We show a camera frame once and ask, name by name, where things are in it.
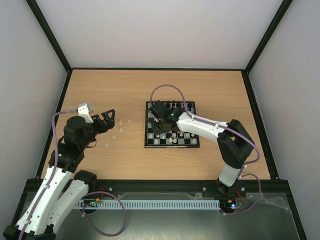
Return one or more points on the white slotted cable duct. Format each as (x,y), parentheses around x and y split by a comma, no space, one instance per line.
(151,205)

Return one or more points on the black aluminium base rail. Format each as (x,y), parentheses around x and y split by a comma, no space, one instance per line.
(208,188)

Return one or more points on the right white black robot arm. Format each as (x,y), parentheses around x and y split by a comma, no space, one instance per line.
(234,142)

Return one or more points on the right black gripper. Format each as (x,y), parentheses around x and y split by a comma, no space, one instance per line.
(162,124)

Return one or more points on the black frame post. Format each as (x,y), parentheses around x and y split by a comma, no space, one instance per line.
(38,14)
(277,18)

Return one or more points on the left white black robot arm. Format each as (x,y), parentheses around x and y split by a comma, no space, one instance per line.
(63,186)

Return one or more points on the black frame post right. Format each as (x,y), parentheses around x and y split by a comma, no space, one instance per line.
(277,18)

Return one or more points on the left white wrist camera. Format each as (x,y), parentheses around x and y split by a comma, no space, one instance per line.
(84,110)

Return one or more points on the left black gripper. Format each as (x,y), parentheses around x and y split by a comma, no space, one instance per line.
(110,123)

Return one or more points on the circuit board with leds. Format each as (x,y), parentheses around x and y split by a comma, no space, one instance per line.
(231,203)

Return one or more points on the black frame post left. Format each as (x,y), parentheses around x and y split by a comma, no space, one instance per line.
(38,14)

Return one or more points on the black and white chessboard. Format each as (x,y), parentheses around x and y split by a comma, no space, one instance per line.
(164,143)

